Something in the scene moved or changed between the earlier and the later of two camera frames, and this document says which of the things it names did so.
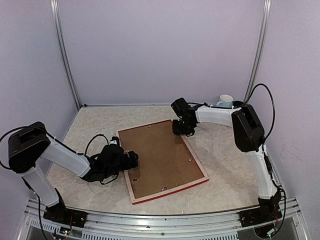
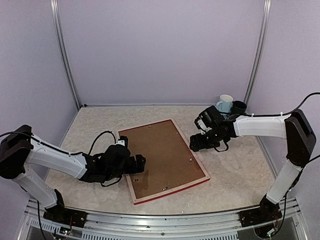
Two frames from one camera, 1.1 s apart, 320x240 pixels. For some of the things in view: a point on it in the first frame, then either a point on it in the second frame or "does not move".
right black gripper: (176, 131) → (198, 144)
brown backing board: (164, 160) does not move
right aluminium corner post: (262, 48) does not move
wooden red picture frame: (148, 197) does not move
